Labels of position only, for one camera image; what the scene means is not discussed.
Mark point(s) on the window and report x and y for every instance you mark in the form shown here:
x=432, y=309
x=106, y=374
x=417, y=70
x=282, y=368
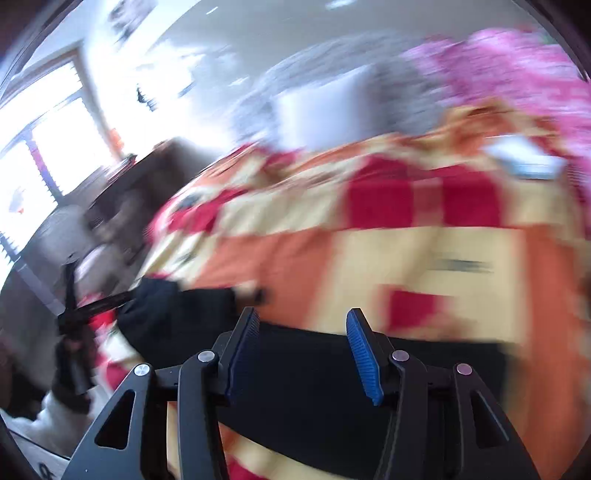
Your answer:
x=55, y=152

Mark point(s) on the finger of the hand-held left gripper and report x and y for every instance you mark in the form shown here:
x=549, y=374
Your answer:
x=69, y=290
x=106, y=303

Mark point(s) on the large floral cushion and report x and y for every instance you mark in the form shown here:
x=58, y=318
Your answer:
x=323, y=55

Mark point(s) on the dark wooden table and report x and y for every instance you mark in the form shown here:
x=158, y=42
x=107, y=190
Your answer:
x=152, y=184

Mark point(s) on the black pants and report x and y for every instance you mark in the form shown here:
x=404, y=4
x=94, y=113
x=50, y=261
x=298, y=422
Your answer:
x=300, y=369

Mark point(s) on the pink penguin quilt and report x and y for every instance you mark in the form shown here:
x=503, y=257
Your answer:
x=508, y=78

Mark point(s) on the framed wall picture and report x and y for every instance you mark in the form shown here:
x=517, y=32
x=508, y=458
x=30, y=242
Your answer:
x=129, y=16

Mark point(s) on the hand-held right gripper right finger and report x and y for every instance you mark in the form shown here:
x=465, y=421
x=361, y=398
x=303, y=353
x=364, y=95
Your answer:
x=364, y=360

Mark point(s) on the red paper decoration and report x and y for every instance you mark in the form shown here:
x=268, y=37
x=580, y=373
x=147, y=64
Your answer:
x=116, y=137

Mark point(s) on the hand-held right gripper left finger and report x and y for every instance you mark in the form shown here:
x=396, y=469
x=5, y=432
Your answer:
x=242, y=355

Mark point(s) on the blue face mask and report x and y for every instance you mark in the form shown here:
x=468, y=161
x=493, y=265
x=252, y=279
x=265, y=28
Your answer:
x=521, y=157

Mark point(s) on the checkered printed blanket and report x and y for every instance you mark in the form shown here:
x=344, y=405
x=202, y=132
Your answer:
x=286, y=258

